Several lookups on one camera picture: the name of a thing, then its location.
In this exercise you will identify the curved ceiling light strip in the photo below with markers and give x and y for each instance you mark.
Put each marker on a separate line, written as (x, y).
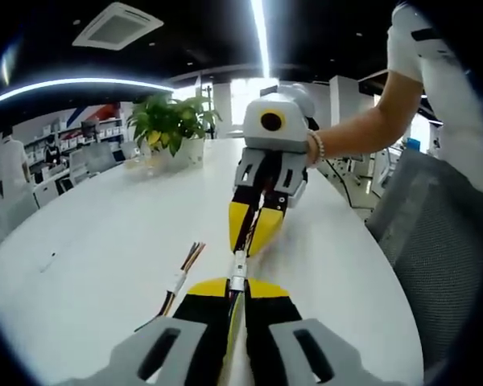
(72, 86)

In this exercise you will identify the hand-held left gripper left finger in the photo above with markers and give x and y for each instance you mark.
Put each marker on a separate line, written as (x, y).
(185, 321)

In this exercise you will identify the grey mesh office chair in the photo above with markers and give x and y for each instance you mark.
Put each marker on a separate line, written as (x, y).
(438, 249)

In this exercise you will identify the long ceiling light strip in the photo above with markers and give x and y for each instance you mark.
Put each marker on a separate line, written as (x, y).
(262, 36)

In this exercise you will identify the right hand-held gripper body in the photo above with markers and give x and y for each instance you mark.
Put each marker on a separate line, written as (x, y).
(290, 128)

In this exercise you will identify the green potted plant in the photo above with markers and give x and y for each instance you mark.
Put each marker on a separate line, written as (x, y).
(165, 116)

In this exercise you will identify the white plant pot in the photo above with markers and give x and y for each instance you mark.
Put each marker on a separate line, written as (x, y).
(187, 154)

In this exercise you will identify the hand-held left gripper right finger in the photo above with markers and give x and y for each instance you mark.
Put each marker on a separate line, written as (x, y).
(277, 321)

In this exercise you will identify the ceiling air conditioner vent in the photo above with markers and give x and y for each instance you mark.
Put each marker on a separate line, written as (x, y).
(118, 25)

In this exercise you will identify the white storage shelves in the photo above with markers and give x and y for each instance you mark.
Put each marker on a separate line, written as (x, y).
(68, 130)

